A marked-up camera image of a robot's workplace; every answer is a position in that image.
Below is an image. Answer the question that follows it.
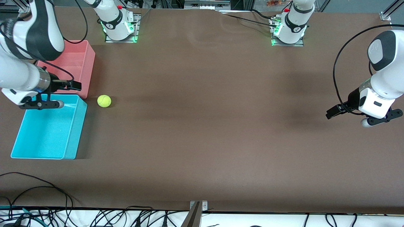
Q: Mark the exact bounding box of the pink plastic bin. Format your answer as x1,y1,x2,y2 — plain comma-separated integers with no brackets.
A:
37,40,96,99

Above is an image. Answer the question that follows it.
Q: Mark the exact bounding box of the blue plastic bin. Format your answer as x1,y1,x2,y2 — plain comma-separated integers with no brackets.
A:
10,94,88,160

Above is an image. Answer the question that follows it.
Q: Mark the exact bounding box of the grey equipment box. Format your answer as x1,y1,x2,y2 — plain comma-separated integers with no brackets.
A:
184,0,231,10

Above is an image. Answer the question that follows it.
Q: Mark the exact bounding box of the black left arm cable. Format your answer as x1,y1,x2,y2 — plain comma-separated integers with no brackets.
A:
333,24,404,114

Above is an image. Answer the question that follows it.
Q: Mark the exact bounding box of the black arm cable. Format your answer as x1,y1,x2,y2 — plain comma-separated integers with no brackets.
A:
333,24,404,114
62,0,88,44

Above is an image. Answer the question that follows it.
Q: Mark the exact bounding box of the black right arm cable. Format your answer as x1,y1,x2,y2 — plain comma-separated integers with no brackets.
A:
62,0,88,44

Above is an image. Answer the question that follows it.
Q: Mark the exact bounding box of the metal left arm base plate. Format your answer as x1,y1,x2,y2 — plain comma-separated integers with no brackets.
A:
271,16,304,47

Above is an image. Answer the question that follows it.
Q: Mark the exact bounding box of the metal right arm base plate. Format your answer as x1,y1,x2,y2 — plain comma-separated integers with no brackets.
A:
104,13,141,43

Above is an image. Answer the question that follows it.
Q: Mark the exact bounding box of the aluminium frame corner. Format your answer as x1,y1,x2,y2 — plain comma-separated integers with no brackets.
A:
380,0,404,22

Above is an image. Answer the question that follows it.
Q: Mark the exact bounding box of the black looping floor cable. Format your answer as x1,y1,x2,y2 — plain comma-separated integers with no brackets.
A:
0,172,74,218

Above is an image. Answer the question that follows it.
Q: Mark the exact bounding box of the black cable on table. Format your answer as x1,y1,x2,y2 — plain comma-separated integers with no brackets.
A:
221,10,279,29

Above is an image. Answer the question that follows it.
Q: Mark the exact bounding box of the teal floor cable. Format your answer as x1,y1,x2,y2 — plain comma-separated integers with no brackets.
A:
0,205,45,223

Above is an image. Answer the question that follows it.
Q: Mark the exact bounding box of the metal bracket plate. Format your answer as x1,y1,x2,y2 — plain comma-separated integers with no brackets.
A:
190,201,208,212

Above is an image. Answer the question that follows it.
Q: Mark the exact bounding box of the dark camera pole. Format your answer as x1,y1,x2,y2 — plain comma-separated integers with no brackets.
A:
181,202,202,227

